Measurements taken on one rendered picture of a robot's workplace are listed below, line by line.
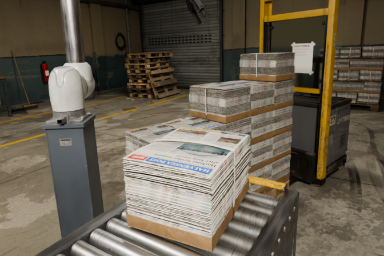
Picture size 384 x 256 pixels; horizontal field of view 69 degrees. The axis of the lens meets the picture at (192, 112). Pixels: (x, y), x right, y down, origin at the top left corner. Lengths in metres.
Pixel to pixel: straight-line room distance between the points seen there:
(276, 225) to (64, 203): 1.12
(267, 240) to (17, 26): 8.06
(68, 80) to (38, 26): 7.25
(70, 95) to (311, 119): 2.28
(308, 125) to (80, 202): 2.24
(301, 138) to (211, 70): 6.52
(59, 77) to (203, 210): 1.01
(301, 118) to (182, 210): 2.39
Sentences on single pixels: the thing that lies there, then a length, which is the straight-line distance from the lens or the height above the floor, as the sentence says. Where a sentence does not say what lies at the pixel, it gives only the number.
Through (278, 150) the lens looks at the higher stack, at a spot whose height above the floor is 0.46.
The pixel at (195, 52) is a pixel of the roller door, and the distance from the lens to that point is 9.57.
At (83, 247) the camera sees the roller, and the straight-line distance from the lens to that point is 0.93.
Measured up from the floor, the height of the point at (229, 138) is 1.03.
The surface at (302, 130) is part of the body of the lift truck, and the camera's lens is 3.09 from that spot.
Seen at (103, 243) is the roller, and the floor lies 0.79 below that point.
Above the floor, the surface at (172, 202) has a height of 0.92.
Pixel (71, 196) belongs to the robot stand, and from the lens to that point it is 1.65.
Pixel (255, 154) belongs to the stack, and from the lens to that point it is 2.29.
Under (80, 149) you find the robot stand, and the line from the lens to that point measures 1.53.
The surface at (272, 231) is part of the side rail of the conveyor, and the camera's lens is 0.93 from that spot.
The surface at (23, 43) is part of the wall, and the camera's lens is 8.48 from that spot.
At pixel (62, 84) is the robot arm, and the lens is 1.50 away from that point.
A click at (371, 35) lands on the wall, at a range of 8.21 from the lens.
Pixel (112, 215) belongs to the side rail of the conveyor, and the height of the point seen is 0.80.
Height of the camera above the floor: 1.34
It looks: 13 degrees down
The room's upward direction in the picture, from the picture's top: 2 degrees counter-clockwise
